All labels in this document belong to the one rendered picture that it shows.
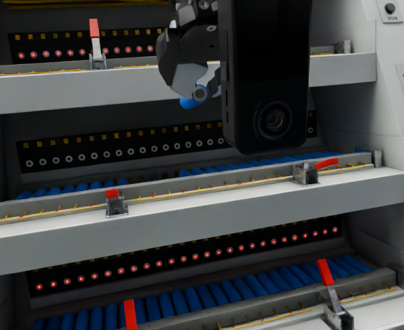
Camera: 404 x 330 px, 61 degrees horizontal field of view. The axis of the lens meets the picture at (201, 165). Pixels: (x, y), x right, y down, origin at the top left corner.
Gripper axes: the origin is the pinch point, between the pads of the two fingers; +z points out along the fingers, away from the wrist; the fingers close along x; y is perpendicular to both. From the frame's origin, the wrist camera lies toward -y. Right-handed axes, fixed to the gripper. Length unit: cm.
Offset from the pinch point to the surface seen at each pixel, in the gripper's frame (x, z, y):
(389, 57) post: -35.2, 12.5, 8.6
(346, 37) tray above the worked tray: -32.8, 18.0, 15.4
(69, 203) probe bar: 15.5, 17.1, -6.7
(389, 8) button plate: -37.2, 12.1, 16.8
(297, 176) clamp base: -16.1, 14.5, -7.9
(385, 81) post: -33.1, 12.4, 4.5
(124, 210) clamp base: 8.6, 12.8, -9.1
